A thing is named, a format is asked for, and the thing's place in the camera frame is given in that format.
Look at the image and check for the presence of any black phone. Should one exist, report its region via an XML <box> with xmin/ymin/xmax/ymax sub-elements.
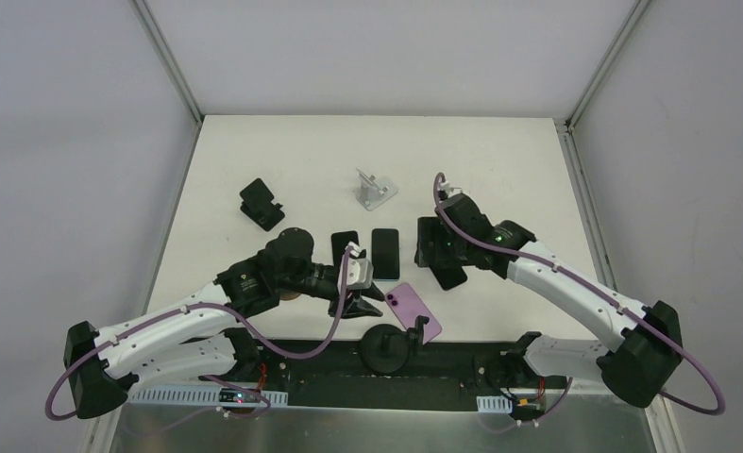
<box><xmin>430</xmin><ymin>266</ymin><xmax>468</xmax><ymax>292</ymax></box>
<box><xmin>330</xmin><ymin>230</ymin><xmax>360</xmax><ymax>267</ymax></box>

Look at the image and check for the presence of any black round disc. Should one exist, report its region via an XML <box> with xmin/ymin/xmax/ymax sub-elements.
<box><xmin>359</xmin><ymin>315</ymin><xmax>430</xmax><ymax>376</ymax></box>

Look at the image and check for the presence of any purple phone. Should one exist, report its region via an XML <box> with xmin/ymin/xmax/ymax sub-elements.
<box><xmin>384</xmin><ymin>283</ymin><xmax>443</xmax><ymax>344</ymax></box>

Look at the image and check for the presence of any dark phone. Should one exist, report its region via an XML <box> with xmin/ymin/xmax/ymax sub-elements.
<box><xmin>371</xmin><ymin>228</ymin><xmax>400</xmax><ymax>281</ymax></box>

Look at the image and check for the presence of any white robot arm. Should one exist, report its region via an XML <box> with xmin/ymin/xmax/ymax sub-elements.
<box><xmin>44</xmin><ymin>227</ymin><xmax>351</xmax><ymax>421</ymax></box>

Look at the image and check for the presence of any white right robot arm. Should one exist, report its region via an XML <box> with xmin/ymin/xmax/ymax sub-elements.
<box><xmin>414</xmin><ymin>193</ymin><xmax>683</xmax><ymax>408</ymax></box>

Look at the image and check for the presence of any grey stand with brown base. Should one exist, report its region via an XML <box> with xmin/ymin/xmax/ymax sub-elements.
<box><xmin>279</xmin><ymin>293</ymin><xmax>301</xmax><ymax>301</ymax></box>

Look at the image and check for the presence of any silver metal phone stand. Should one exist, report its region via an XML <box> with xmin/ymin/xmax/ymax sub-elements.
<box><xmin>354</xmin><ymin>169</ymin><xmax>398</xmax><ymax>211</ymax></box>

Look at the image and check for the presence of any black folding phone stand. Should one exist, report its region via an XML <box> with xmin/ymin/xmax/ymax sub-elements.
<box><xmin>239</xmin><ymin>177</ymin><xmax>285</xmax><ymax>232</ymax></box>

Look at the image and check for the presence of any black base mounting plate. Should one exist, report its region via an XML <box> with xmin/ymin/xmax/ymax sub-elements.
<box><xmin>239</xmin><ymin>337</ymin><xmax>572</xmax><ymax>414</ymax></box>

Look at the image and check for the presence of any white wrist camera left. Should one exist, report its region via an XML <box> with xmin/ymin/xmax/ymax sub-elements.
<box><xmin>342</xmin><ymin>242</ymin><xmax>374</xmax><ymax>291</ymax></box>

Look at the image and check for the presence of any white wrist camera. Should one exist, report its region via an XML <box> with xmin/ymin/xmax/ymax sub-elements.
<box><xmin>342</xmin><ymin>242</ymin><xmax>374</xmax><ymax>291</ymax></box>
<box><xmin>438</xmin><ymin>180</ymin><xmax>464</xmax><ymax>198</ymax></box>

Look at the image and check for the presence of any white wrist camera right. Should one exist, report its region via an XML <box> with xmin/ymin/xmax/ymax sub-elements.
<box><xmin>438</xmin><ymin>180</ymin><xmax>464</xmax><ymax>198</ymax></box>

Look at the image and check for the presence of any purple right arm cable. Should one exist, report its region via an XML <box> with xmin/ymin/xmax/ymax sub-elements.
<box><xmin>432</xmin><ymin>172</ymin><xmax>727</xmax><ymax>417</ymax></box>

